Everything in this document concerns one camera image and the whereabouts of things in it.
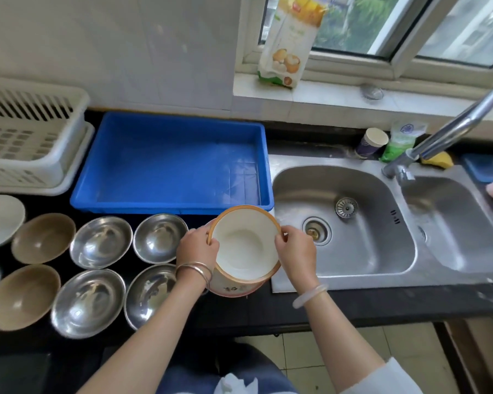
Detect white ceramic bowl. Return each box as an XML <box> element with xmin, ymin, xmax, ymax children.
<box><xmin>0</xmin><ymin>195</ymin><xmax>26</xmax><ymax>252</ymax></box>

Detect wooden cabinet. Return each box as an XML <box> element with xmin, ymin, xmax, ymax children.
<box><xmin>434</xmin><ymin>317</ymin><xmax>493</xmax><ymax>394</ymax></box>

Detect brown ceramic bowl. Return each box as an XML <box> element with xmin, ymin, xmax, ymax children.
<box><xmin>0</xmin><ymin>264</ymin><xmax>62</xmax><ymax>332</ymax></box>
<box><xmin>11</xmin><ymin>213</ymin><xmax>77</xmax><ymax>265</ymax></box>

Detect person's left forearm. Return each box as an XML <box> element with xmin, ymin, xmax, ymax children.
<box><xmin>77</xmin><ymin>276</ymin><xmax>209</xmax><ymax>394</ymax></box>

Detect silver bangles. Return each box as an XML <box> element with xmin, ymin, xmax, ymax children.
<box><xmin>174</xmin><ymin>262</ymin><xmax>213</xmax><ymax>296</ymax></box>

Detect stainless steel bowl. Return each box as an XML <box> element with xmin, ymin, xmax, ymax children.
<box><xmin>132</xmin><ymin>213</ymin><xmax>189</xmax><ymax>265</ymax></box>
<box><xmin>50</xmin><ymin>268</ymin><xmax>127</xmax><ymax>340</ymax></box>
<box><xmin>69</xmin><ymin>216</ymin><xmax>134</xmax><ymax>270</ymax></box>
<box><xmin>123</xmin><ymin>263</ymin><xmax>211</xmax><ymax>331</ymax></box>

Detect white bowl with orange rim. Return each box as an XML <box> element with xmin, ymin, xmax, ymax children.
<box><xmin>206</xmin><ymin>205</ymin><xmax>282</xmax><ymax>298</ymax></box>

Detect green detergent pouch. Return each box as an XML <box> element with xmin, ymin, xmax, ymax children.
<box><xmin>380</xmin><ymin>120</ymin><xmax>429</xmax><ymax>163</ymax></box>

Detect white plastic dish basket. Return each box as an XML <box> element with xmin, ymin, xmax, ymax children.
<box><xmin>0</xmin><ymin>75</ymin><xmax>91</xmax><ymax>189</ymax></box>

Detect stainless steel double sink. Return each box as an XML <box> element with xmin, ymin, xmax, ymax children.
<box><xmin>269</xmin><ymin>153</ymin><xmax>493</xmax><ymax>294</ymax></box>

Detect person's right forearm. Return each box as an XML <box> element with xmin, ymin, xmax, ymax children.
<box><xmin>299</xmin><ymin>289</ymin><xmax>388</xmax><ymax>394</ymax></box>

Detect person's left hand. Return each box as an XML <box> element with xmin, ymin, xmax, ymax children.
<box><xmin>176</xmin><ymin>225</ymin><xmax>221</xmax><ymax>283</ymax></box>

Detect white jade bangle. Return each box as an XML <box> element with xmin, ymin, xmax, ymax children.
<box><xmin>292</xmin><ymin>284</ymin><xmax>329</xmax><ymax>310</ymax></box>

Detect chrome faucet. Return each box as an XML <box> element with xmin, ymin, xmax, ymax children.
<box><xmin>381</xmin><ymin>86</ymin><xmax>493</xmax><ymax>187</ymax></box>

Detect white flour bag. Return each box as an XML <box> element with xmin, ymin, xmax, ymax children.
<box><xmin>257</xmin><ymin>0</ymin><xmax>330</xmax><ymax>89</ymax></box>

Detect paper cup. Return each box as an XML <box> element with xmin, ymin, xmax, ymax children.
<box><xmin>355</xmin><ymin>127</ymin><xmax>390</xmax><ymax>160</ymax></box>

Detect white plastic drip tray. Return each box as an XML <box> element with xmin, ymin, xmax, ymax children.
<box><xmin>0</xmin><ymin>120</ymin><xmax>96</xmax><ymax>197</ymax></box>

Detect sink drain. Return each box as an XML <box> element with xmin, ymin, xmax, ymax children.
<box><xmin>302</xmin><ymin>216</ymin><xmax>333</xmax><ymax>247</ymax></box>

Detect metal sink strainer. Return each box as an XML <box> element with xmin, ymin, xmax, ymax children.
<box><xmin>334</xmin><ymin>197</ymin><xmax>359</xmax><ymax>220</ymax></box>

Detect metal drain stopper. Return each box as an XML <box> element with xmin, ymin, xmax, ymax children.
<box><xmin>360</xmin><ymin>83</ymin><xmax>385</xmax><ymax>101</ymax></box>

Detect white window frame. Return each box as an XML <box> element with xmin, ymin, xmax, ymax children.
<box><xmin>234</xmin><ymin>0</ymin><xmax>493</xmax><ymax>89</ymax></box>

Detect blue plastic tray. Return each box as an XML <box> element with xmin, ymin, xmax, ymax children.
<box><xmin>70</xmin><ymin>111</ymin><xmax>275</xmax><ymax>216</ymax></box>

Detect person's blue trousers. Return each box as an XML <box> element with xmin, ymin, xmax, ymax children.
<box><xmin>155</xmin><ymin>340</ymin><xmax>289</xmax><ymax>394</ymax></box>

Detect person's white sleeve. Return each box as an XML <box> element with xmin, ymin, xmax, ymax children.
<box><xmin>340</xmin><ymin>356</ymin><xmax>425</xmax><ymax>394</ymax></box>

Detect yellow sponge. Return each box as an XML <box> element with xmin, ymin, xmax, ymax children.
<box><xmin>421</xmin><ymin>151</ymin><xmax>454</xmax><ymax>170</ymax></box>

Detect white crumpled cloth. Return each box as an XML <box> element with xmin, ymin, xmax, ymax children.
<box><xmin>213</xmin><ymin>372</ymin><xmax>259</xmax><ymax>394</ymax></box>

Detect person's right hand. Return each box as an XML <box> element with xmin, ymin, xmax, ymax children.
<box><xmin>274</xmin><ymin>225</ymin><xmax>319</xmax><ymax>290</ymax></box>

